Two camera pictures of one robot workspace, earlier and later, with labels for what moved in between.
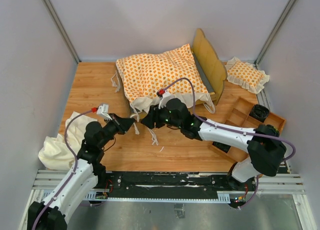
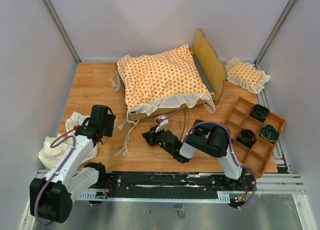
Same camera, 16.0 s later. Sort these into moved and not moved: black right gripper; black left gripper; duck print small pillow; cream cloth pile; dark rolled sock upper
Moved: black left gripper; black right gripper
Not moved: duck print small pillow; cream cloth pile; dark rolled sock upper
